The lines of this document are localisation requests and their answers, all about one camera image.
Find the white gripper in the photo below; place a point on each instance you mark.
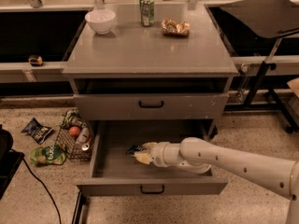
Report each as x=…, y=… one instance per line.
x=158, y=154

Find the blue rxbar blueberry bar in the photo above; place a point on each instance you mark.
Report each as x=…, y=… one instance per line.
x=133, y=149

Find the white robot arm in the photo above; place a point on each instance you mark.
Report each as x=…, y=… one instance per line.
x=196, y=155

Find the open grey middle drawer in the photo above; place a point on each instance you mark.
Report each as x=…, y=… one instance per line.
x=116, y=173

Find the closed grey upper drawer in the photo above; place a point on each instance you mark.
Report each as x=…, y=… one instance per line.
x=150, y=106

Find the grey drawer cabinet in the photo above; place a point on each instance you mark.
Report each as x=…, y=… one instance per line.
x=133, y=59

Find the orange fruit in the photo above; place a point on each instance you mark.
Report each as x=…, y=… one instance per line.
x=74, y=131

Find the green snack bag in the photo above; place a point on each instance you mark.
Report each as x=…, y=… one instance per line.
x=52, y=155

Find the blue chip bag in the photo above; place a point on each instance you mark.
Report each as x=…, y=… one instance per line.
x=37, y=131

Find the crumpled golden snack bag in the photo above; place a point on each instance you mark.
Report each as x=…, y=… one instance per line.
x=173, y=28

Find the black bag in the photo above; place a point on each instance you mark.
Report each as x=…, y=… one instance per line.
x=10, y=160

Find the white bowl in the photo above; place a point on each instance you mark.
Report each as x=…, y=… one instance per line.
x=100, y=20

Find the green soda can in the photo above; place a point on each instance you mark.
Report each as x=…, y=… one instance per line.
x=146, y=12

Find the wire basket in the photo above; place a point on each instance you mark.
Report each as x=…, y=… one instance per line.
x=81, y=147

